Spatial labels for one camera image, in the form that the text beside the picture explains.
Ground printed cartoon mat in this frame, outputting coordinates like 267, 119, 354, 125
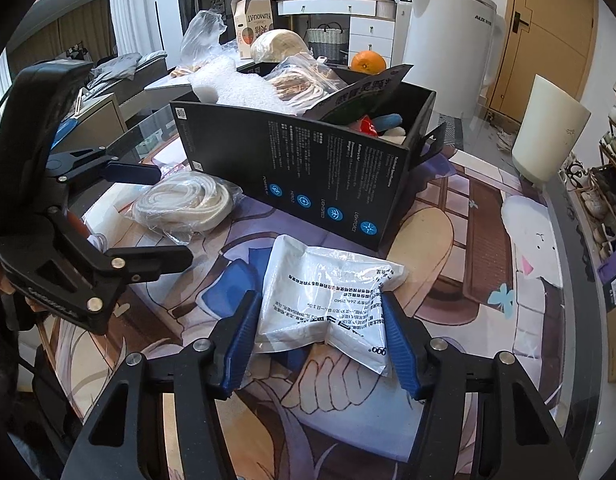
53, 150, 564, 480

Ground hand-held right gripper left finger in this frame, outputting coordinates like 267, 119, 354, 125
63, 290, 264, 480

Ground orange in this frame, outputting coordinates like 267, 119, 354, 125
350, 50, 387, 74

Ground row of shoes on rack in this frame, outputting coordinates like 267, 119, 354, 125
560, 82, 616, 261

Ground white cylindrical bin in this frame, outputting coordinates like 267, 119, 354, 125
511, 74, 591, 183

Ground cardboard fruit box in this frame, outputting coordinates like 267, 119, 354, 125
231, 0, 276, 60

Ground black cardboard box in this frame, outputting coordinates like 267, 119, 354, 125
169, 64, 446, 252

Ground white desk with drawers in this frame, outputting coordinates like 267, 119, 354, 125
277, 0, 398, 68

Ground wooden shoe rack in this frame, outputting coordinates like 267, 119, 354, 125
558, 80, 616, 271

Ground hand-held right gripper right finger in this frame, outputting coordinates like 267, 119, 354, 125
380, 292, 579, 480

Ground wrapped napa cabbage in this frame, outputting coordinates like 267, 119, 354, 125
250, 29, 309, 63

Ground brown cardboard box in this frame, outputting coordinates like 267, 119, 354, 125
597, 260, 616, 386

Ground bagged white rope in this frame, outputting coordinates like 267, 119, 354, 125
265, 57, 349, 111
132, 171, 244, 246

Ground green and black packet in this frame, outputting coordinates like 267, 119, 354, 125
303, 64, 414, 126

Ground grey wicker basket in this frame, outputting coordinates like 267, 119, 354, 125
306, 24, 350, 63

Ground wooden door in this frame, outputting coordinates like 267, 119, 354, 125
488, 0, 596, 123

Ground white foam sheet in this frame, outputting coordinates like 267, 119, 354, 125
190, 57, 289, 111

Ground shoes on floor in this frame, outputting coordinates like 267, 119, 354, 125
488, 115, 515, 152

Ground white and blue plush toy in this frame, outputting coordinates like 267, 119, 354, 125
375, 112, 410, 139

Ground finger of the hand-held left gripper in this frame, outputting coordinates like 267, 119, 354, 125
47, 147, 162, 186
33, 207, 195, 311

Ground clear plastic bag with food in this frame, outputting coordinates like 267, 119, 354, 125
180, 10, 239, 68

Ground white printed plastic packet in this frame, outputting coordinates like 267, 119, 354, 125
255, 234, 406, 377

